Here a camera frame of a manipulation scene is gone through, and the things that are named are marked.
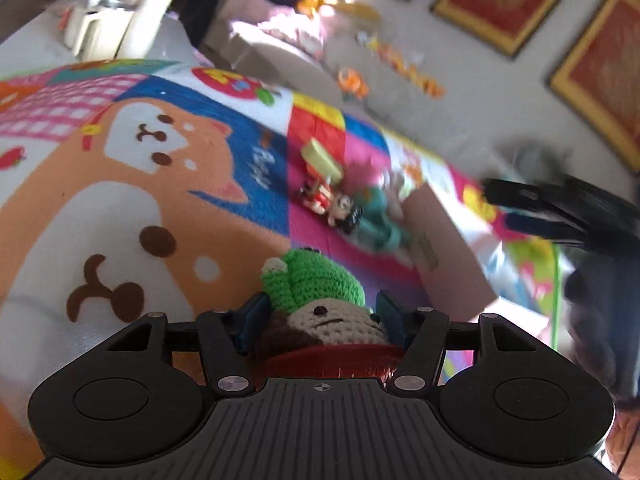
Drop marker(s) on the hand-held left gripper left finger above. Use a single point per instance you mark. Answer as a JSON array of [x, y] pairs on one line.
[[254, 317]]

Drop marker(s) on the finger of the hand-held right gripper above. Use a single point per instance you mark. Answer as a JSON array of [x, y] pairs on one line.
[[547, 229], [530, 196]]

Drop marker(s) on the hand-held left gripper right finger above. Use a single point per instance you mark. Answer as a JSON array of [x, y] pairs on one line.
[[389, 317]]

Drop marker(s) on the green-hatted crochet doll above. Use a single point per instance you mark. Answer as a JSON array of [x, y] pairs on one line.
[[325, 320]]

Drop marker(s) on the pink cardboard box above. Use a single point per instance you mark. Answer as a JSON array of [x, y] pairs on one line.
[[445, 260]]

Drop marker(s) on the black-haired toy figure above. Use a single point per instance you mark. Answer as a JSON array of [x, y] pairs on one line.
[[345, 212]]

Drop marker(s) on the red block figure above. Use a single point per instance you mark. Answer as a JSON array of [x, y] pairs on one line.
[[317, 197]]

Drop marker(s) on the yellow-green toy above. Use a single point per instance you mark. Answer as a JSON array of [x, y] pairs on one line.
[[322, 160]]

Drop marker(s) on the gold-framed red picture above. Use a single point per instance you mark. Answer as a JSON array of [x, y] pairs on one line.
[[605, 72], [507, 2]]

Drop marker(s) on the row of orange plush toys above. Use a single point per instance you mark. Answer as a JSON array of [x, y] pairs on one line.
[[410, 67]]

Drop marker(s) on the colourful printed blanket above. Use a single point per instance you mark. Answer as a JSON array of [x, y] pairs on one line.
[[150, 170]]

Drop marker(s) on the orange plush toy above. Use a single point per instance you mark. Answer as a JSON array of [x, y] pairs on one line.
[[352, 82]]

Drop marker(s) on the grey sofa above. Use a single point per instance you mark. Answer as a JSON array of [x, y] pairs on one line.
[[280, 62]]

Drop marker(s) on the yellow plush toy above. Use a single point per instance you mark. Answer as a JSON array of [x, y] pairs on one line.
[[350, 9]]

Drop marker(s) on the pink cloth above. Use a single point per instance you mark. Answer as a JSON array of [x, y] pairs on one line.
[[295, 27]]

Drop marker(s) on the white kettle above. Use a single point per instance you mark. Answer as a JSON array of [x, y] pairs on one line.
[[89, 30]]

